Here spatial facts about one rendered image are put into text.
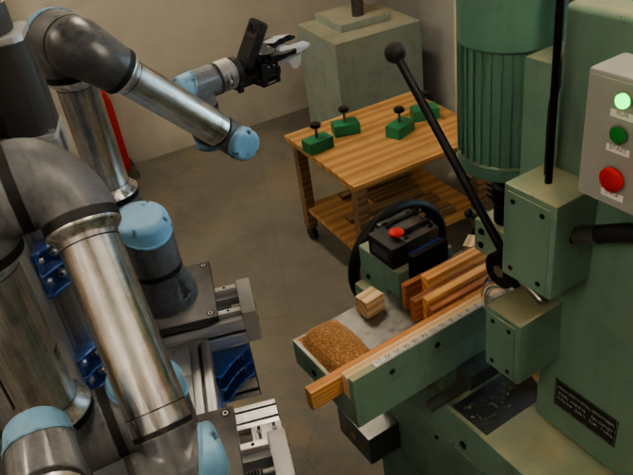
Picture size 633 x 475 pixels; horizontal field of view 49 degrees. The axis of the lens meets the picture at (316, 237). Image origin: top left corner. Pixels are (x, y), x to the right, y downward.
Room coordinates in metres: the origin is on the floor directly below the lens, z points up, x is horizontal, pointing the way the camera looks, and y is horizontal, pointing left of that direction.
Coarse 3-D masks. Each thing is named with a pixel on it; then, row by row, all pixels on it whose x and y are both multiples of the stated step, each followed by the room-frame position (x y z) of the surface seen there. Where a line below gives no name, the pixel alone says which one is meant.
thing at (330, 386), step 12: (480, 288) 1.01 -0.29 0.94; (444, 312) 0.96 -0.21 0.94; (420, 324) 0.93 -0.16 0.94; (396, 336) 0.91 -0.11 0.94; (360, 360) 0.87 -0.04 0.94; (336, 372) 0.85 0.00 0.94; (312, 384) 0.83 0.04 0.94; (324, 384) 0.82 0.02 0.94; (336, 384) 0.83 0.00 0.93; (312, 396) 0.81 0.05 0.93; (324, 396) 0.82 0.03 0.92; (336, 396) 0.83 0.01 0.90; (312, 408) 0.81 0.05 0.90
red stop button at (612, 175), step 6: (606, 168) 0.67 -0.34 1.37; (612, 168) 0.66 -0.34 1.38; (600, 174) 0.67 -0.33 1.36; (606, 174) 0.66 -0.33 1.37; (612, 174) 0.66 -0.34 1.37; (618, 174) 0.65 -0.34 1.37; (600, 180) 0.67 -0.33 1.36; (606, 180) 0.66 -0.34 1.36; (612, 180) 0.65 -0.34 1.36; (618, 180) 0.65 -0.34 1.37; (606, 186) 0.66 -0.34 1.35; (612, 186) 0.65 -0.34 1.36; (618, 186) 0.65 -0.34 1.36
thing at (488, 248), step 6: (492, 210) 1.07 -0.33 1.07; (492, 216) 1.05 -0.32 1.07; (480, 222) 1.04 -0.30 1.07; (480, 228) 1.04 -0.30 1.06; (498, 228) 1.01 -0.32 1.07; (480, 234) 1.03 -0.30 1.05; (486, 234) 1.03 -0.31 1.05; (480, 240) 1.04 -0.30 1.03; (486, 240) 1.03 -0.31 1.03; (480, 246) 1.03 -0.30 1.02; (486, 246) 1.03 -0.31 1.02; (492, 246) 1.01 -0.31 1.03; (486, 252) 1.03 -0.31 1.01; (492, 252) 1.01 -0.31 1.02
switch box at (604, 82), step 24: (600, 72) 0.70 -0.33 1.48; (624, 72) 0.68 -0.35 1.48; (600, 96) 0.69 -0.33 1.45; (600, 120) 0.69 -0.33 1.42; (624, 120) 0.66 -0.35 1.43; (600, 144) 0.68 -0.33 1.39; (624, 144) 0.66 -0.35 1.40; (600, 168) 0.68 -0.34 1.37; (624, 168) 0.65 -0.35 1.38; (600, 192) 0.68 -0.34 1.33; (624, 192) 0.65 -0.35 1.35
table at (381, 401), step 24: (360, 288) 1.15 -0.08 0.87; (384, 312) 1.03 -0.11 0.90; (408, 312) 1.02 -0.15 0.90; (360, 336) 0.97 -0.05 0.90; (384, 336) 0.96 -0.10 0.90; (480, 336) 0.94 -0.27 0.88; (312, 360) 0.93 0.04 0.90; (432, 360) 0.88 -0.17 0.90; (456, 360) 0.91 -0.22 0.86; (408, 384) 0.86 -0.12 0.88; (360, 408) 0.81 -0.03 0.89; (384, 408) 0.83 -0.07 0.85
